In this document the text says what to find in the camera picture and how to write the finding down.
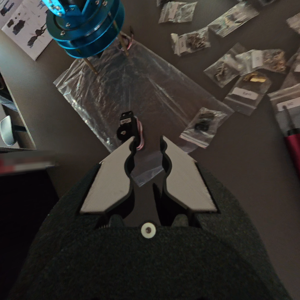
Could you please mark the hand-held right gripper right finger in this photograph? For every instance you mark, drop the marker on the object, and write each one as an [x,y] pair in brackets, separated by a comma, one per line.
[187,185]

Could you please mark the large clear plastic bag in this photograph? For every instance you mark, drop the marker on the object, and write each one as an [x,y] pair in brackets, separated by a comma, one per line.
[145,93]

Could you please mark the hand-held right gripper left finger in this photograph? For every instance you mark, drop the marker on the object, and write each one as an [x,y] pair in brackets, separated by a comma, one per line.
[107,185]

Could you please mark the group of hardware bags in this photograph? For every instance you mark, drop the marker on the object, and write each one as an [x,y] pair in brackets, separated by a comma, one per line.
[222,70]

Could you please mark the small clear screw bag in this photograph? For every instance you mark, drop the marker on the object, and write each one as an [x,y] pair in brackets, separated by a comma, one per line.
[201,126]

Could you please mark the small black servo motor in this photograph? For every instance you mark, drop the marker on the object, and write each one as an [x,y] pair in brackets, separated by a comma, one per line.
[126,126]

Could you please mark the red electric screwdriver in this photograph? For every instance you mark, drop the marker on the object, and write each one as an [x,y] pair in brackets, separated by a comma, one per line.
[293,150]

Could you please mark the blue toy robot arm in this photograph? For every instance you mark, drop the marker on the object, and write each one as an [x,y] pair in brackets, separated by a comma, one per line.
[89,30]

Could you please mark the white assembly instruction manual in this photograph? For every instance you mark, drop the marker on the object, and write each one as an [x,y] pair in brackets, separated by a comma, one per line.
[25,30]

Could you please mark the dark grey desk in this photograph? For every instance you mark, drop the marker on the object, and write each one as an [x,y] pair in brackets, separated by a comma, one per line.
[246,175]

